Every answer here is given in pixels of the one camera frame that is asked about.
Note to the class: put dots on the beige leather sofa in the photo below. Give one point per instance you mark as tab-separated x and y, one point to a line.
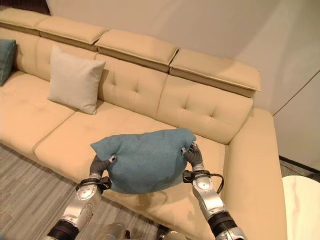
140	100

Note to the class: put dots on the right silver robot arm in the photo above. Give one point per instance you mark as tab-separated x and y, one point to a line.
215	205

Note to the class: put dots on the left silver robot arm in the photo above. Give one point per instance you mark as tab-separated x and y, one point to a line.
77	205

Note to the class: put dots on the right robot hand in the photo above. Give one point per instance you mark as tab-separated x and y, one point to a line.
195	157

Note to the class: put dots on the plain blue cushion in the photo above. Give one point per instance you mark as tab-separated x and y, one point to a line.
147	162

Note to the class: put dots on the light grey cushion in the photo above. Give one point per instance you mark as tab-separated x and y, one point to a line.
74	80

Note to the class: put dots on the white round side table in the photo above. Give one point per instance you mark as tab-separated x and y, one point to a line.
302	207

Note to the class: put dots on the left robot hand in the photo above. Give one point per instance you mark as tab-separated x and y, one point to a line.
98	166

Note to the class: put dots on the teal patterned cushion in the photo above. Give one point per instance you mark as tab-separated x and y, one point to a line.
5	61

